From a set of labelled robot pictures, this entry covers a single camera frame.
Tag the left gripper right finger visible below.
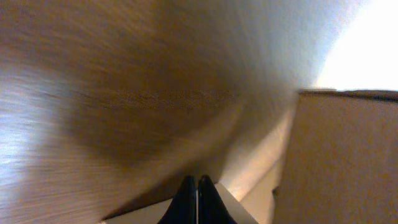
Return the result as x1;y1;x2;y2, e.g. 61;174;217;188
198;175;236;224

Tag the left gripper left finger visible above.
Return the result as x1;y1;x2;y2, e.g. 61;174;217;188
158;175;197;224

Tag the cardboard box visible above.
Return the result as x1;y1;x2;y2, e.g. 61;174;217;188
106;90;397;223

